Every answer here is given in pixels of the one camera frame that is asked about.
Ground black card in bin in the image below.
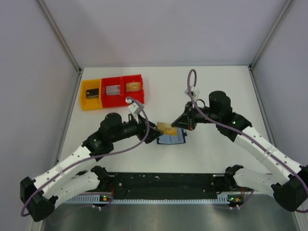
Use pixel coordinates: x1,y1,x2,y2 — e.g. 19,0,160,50
86,88,100,99

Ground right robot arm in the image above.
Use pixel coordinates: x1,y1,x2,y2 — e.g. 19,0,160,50
172,90,308,212

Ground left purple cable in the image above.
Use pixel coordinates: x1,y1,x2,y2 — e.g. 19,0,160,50
21,96,151,217

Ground right red plastic bin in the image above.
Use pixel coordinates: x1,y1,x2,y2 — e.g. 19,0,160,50
122,74,144,103

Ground purple cable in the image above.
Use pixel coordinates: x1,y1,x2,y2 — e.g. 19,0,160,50
187,69,308,214
21,96,151,217

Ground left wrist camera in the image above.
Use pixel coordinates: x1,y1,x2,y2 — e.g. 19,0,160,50
126,97,143,116

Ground silver card in bin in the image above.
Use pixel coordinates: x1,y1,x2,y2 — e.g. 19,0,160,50
105,85,120,96

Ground gold credit card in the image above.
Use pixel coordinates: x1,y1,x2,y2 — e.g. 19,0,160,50
157,122,178,136

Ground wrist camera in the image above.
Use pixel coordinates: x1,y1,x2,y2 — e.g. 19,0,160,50
126,97,143,116
184,86,200,101

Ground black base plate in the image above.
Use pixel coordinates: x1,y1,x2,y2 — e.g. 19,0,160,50
80,172,256,200

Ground blue leather card holder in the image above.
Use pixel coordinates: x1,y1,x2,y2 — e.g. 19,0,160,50
156,128,187,145

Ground white slotted cable duct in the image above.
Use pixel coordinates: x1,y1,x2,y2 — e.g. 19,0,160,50
64,193,243,205

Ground gold card in bin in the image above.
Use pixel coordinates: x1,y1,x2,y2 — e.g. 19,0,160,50
126,82,141,92

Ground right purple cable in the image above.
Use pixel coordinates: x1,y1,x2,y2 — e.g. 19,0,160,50
187,69,308,214

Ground middle red plastic bin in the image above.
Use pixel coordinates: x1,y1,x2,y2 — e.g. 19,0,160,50
101,77,125,108

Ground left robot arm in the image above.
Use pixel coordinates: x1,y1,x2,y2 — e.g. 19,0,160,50
20,113,162,222

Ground red plastic bin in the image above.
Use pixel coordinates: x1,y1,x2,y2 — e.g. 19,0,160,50
101,77,125,108
122,74,144,103

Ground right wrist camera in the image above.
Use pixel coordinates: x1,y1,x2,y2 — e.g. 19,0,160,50
184,86,200,101

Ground yellow plastic bin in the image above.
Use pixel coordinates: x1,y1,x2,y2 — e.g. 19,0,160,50
79,79,103,111

